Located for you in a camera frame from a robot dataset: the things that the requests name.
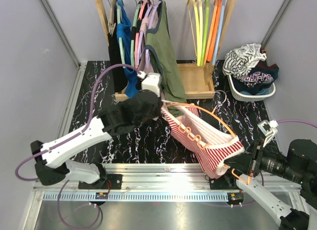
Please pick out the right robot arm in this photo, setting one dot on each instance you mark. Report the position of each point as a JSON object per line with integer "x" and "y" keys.
{"x": 262, "y": 169}

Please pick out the black white striped tank top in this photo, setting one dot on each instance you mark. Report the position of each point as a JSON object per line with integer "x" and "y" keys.
{"x": 239, "y": 61}

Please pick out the pink hanger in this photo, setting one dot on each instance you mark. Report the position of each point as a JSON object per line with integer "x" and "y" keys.
{"x": 143, "y": 7}

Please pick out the orange hanger with red top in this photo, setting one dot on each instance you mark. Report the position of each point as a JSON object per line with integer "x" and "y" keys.
{"x": 208, "y": 116}

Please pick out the lime green empty hanger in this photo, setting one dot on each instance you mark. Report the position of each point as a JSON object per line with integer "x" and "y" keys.
{"x": 205, "y": 29}

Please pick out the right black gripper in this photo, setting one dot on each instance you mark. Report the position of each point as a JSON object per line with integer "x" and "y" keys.
{"x": 249, "y": 163}

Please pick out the cream empty hanger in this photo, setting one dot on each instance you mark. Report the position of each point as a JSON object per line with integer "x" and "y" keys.
{"x": 199, "y": 4}

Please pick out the yellow plastic hanger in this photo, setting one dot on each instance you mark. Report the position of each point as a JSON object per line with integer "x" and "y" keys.
{"x": 195, "y": 28}

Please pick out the mint green hanger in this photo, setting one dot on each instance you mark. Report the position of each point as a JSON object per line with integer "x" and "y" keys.
{"x": 119, "y": 38}

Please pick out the olive green top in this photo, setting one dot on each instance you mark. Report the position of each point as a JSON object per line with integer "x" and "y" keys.
{"x": 162, "y": 56}

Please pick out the navy printed shirt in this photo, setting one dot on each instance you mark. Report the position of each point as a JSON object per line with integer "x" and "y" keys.
{"x": 260, "y": 77}

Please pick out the purple hanger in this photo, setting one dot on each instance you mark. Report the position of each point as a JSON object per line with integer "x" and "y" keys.
{"x": 152, "y": 23}

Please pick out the orange empty hanger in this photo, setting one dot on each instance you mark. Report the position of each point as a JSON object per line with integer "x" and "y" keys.
{"x": 214, "y": 34}
{"x": 211, "y": 31}

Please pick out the black garment on clip hanger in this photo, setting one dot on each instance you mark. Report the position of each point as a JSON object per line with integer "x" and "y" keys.
{"x": 119, "y": 78}

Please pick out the wooden clip hanger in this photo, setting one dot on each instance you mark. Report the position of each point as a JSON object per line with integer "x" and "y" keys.
{"x": 111, "y": 23}

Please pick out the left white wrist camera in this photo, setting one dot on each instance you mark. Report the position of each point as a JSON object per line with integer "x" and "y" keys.
{"x": 150, "y": 81}

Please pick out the light blue empty hanger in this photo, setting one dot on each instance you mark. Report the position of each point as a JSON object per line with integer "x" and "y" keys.
{"x": 219, "y": 30}

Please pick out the wooden clothes rack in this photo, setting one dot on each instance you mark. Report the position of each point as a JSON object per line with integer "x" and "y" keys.
{"x": 197, "y": 81}

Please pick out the blue top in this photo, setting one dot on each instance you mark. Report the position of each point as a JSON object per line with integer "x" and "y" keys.
{"x": 125, "y": 33}

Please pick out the mauve pink top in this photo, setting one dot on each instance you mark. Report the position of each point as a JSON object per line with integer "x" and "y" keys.
{"x": 141, "y": 56}

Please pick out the lilac hanger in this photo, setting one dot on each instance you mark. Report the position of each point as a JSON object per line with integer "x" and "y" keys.
{"x": 144, "y": 23}

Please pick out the red white striped top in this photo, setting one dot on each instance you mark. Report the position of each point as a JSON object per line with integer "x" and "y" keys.
{"x": 210, "y": 146}

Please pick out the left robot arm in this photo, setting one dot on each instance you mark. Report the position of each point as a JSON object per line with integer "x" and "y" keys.
{"x": 53, "y": 159}

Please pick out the white laundry basket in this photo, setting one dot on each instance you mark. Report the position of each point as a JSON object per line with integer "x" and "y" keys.
{"x": 250, "y": 98}

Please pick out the aluminium rail base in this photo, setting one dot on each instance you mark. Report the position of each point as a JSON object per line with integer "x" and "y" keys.
{"x": 152, "y": 164}

